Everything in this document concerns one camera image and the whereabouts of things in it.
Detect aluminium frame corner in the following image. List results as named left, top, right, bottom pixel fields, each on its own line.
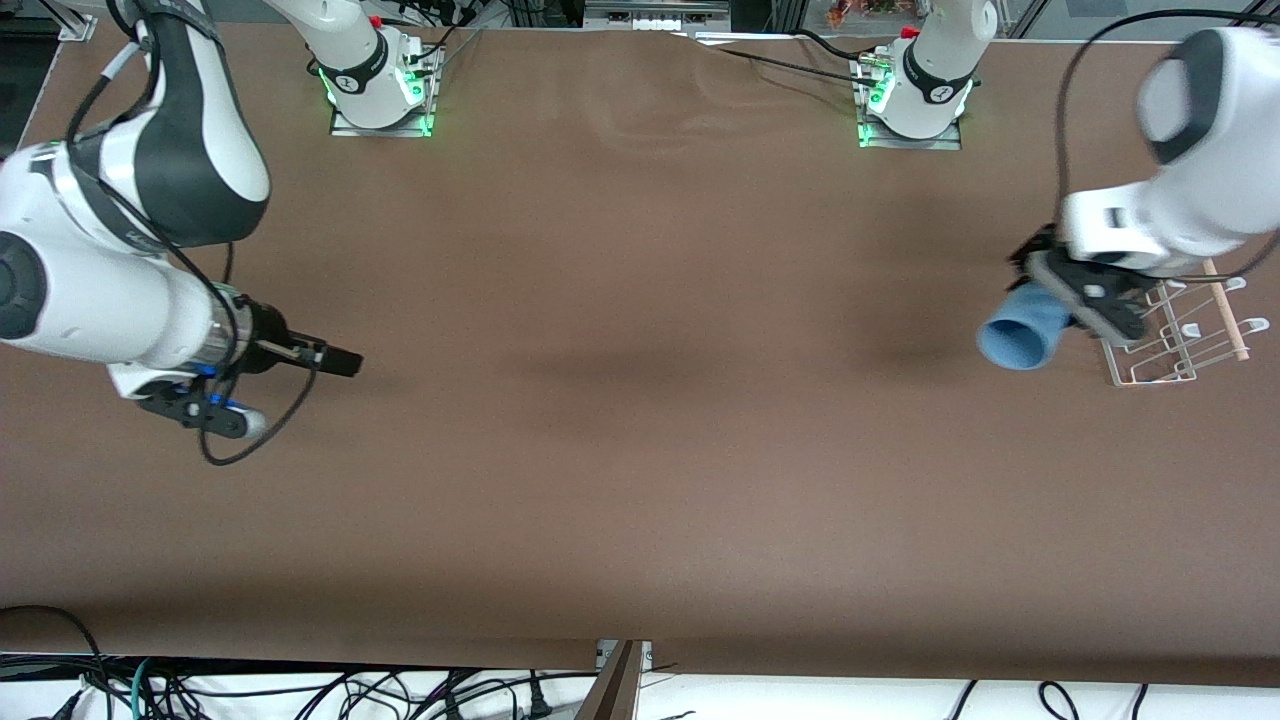
left=40, top=0, right=98, bottom=43

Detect black cable on cover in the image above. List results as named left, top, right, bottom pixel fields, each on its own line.
left=695, top=28, right=891, bottom=91

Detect aluminium frame post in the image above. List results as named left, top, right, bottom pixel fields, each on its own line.
left=575, top=640, right=653, bottom=720

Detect brown table cover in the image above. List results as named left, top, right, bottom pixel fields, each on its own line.
left=0, top=18, right=1280, bottom=689

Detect white wire cup rack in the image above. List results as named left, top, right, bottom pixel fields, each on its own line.
left=1098, top=258, right=1271, bottom=387

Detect black looped floor cable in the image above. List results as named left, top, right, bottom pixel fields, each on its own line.
left=0, top=605, right=111, bottom=720

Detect orange green background clutter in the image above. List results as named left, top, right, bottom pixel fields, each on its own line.
left=825, top=0, right=906, bottom=23

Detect white power strip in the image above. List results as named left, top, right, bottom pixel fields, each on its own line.
left=585, top=0, right=731, bottom=33

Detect blue plastic cup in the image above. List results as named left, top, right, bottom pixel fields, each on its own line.
left=978, top=283, right=1077, bottom=373

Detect tangled black floor cables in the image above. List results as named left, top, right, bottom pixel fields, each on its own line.
left=150, top=668, right=573, bottom=720

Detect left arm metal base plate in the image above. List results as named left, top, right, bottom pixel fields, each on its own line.
left=855, top=50, right=966, bottom=151

